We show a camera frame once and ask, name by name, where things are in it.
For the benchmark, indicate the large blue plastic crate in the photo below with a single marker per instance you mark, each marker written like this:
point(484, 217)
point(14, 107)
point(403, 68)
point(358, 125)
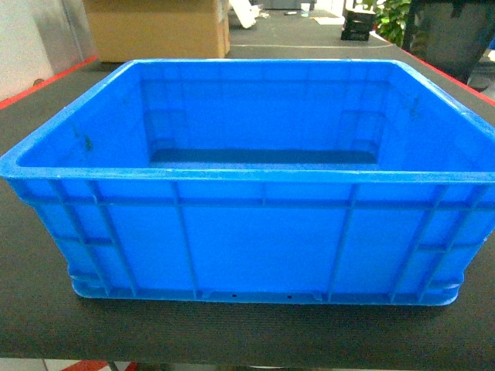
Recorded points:
point(356, 182)

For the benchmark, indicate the brown cardboard box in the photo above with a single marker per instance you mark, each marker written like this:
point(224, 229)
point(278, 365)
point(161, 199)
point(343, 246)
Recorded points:
point(132, 30)

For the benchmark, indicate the black stacked equipment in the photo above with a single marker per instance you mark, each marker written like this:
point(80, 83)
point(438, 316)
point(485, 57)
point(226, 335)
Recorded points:
point(357, 25)

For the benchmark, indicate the green potted plant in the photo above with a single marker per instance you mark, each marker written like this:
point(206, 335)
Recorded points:
point(391, 18)

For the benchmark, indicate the dark grey bin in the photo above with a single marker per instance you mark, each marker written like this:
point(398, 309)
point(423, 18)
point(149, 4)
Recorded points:
point(451, 36)

